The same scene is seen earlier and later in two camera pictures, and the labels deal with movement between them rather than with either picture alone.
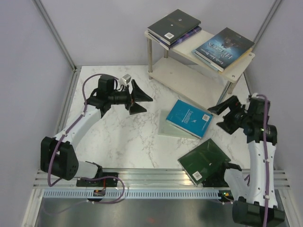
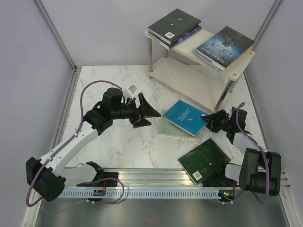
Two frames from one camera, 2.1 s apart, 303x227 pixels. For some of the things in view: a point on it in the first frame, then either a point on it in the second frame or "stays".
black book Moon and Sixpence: x=173 y=26 stays
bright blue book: x=190 y=118 stays
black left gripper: x=137 y=95 to x=145 y=110
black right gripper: x=234 y=103 to x=212 y=120
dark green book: x=202 y=162 stays
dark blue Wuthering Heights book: x=224 y=48 stays
